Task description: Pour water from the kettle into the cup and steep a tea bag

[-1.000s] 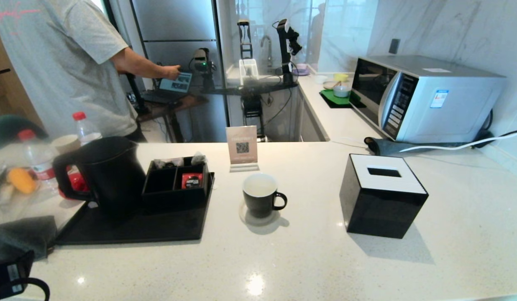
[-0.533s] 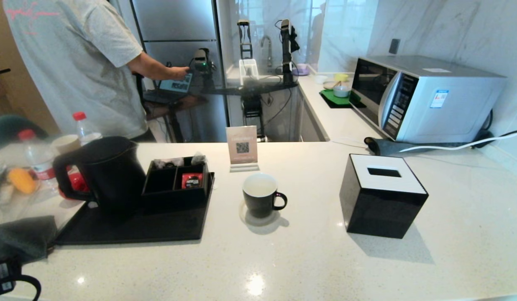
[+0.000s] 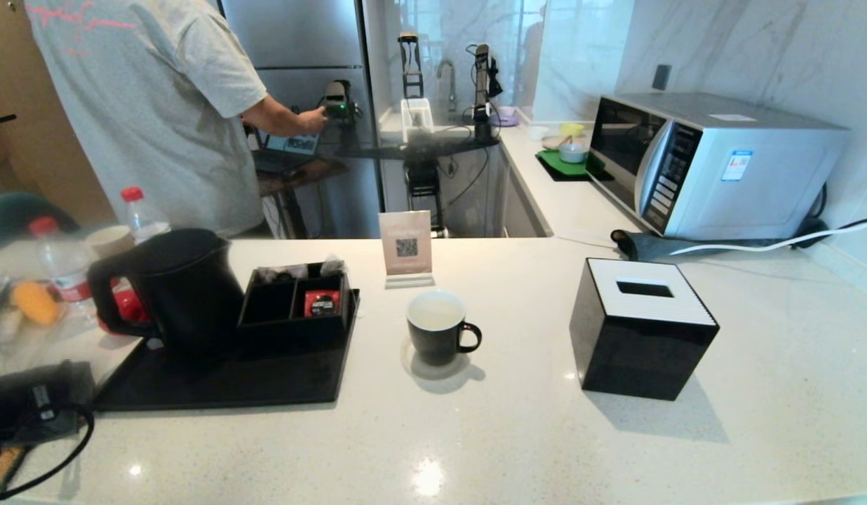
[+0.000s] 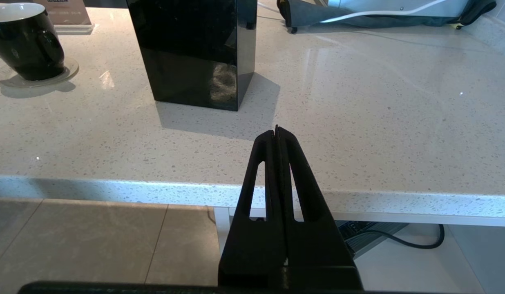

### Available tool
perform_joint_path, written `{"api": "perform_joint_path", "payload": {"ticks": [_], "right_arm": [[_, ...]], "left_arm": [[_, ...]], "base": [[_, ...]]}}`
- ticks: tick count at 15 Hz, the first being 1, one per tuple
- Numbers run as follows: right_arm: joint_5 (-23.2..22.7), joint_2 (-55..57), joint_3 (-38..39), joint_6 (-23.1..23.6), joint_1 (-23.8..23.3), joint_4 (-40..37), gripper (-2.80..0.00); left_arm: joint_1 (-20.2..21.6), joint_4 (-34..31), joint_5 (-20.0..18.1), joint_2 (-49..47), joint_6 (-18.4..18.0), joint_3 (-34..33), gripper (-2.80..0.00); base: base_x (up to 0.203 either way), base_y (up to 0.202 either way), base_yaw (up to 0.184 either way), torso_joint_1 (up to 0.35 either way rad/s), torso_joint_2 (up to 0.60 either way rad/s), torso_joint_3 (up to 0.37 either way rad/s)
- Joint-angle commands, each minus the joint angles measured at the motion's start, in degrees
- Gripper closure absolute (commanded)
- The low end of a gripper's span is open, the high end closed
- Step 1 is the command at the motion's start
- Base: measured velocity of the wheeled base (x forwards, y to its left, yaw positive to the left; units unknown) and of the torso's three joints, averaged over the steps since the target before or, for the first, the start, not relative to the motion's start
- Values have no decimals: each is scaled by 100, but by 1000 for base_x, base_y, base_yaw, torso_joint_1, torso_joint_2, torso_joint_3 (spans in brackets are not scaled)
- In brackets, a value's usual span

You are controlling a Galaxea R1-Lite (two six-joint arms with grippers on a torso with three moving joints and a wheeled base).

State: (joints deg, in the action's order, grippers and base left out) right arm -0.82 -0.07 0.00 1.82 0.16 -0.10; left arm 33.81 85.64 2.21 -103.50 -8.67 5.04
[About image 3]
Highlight black electric kettle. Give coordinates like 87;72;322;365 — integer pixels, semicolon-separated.
88;228;246;369

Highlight person's bare forearm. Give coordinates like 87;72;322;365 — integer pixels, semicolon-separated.
241;95;315;137

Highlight red Nescafe sachet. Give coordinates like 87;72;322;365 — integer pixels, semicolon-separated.
305;290;342;318

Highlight open laptop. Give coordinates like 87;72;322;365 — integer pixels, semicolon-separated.
253;133;321;176

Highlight brown wooden side table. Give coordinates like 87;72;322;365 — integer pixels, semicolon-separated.
255;158;350;239

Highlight silver refrigerator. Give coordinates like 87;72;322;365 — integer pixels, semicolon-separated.
220;0;382;239

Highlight chrome sink faucet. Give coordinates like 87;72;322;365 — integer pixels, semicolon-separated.
437;58;457;116

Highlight beige QR code sign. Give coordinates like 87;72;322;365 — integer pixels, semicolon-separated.
379;210;436;290

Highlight white sachet packet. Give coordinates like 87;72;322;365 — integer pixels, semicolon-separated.
258;263;309;283

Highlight person in grey t-shirt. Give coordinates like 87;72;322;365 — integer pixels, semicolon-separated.
23;0;269;239

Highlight clear water bottle red cap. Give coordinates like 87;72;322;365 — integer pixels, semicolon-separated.
27;216;98;320
120;186;172;246

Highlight black compartment organizer box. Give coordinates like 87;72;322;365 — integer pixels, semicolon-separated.
237;263;355;354

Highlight brown paper cup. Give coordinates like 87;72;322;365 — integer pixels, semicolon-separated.
85;224;136;260

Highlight green mat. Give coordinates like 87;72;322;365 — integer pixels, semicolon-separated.
535;149;610;183

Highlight black mug white inside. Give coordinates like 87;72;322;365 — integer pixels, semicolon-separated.
406;291;483;367

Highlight black serving tray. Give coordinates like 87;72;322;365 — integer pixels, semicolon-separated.
90;288;361;411

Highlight round white coaster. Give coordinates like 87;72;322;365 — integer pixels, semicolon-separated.
401;335;471;380

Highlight brown wooden door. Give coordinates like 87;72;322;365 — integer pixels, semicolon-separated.
0;0;115;225

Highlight teal chair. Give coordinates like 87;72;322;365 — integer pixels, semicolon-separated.
0;193;76;250

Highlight orange toy fruit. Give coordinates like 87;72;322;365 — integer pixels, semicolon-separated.
11;281;61;327

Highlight black tissue box white lid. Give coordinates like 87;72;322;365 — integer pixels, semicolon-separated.
569;257;720;402

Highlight silver microwave oven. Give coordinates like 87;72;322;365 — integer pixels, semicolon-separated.
588;93;849;241

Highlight brown woven mat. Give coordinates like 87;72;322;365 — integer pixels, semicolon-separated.
0;445;27;492

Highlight grey camera head green light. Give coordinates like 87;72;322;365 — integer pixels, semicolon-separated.
323;79;361;152

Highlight white wire basket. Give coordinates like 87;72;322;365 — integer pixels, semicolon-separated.
401;98;435;144

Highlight black upright gripper frame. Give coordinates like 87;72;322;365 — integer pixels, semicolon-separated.
397;32;425;99

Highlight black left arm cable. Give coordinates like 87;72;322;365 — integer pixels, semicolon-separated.
0;403;96;502

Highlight white cable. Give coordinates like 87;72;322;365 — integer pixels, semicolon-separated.
668;216;867;257

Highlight black power cable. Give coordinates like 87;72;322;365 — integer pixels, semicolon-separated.
798;182;867;243

